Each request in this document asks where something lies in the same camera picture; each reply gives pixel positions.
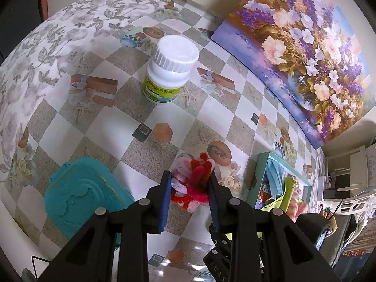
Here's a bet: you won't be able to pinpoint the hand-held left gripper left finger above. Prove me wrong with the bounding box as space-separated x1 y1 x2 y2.
38 170 172 282

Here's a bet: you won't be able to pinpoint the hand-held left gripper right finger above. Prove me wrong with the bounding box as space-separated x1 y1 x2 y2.
206 173 341 282

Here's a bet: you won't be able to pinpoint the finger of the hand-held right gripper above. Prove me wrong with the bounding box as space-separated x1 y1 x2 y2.
203 225 233 282

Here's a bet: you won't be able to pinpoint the pink fluffy sock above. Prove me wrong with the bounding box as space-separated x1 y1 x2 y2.
283 176 309 222

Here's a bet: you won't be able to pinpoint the red and pink pipe cleaners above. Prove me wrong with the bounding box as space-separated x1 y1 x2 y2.
170 152 216 213

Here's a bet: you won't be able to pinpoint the yellow-green cloth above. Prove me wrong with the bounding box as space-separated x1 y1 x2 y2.
260 176 297 212

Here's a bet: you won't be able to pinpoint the white box with teal rim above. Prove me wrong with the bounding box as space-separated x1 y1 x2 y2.
247 151 312 212

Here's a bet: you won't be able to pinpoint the blue face mask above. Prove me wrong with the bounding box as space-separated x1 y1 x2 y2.
266 160 290 199

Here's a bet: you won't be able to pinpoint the purple printed packet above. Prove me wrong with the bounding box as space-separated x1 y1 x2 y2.
256 182 274 209

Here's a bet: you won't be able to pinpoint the white laundry basket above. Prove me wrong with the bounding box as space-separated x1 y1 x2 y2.
323 192 376 241

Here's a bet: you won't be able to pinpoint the teal plastic lid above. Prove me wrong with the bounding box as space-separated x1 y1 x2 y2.
44 157 133 246

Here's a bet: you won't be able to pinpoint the checkered printed tablecloth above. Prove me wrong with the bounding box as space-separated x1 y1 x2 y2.
12 0 326 282

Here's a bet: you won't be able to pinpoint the white pill bottle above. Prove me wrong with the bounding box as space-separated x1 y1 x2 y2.
142 35 199 105

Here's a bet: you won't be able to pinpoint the floral canvas painting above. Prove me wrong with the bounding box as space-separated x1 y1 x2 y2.
211 0 376 150

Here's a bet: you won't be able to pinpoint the grey floral tablecloth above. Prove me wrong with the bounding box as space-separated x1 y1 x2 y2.
0 0 174 183

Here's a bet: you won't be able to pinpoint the black cable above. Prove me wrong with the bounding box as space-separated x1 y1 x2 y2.
31 256 42 281

